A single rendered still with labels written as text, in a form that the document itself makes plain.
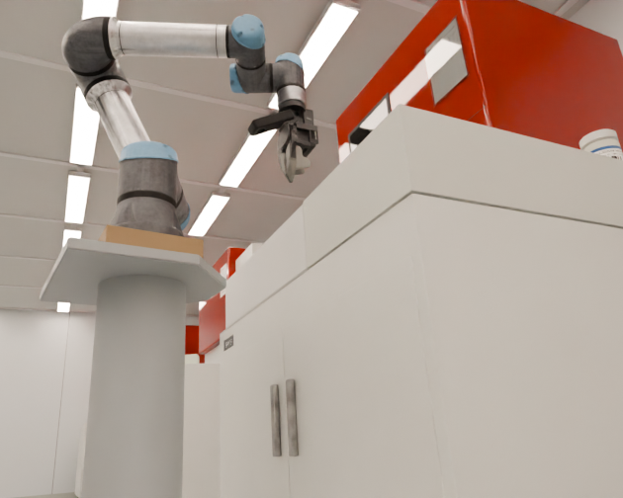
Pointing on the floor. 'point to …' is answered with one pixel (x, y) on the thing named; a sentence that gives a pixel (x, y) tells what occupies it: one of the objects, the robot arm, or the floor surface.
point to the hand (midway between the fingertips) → (288, 177)
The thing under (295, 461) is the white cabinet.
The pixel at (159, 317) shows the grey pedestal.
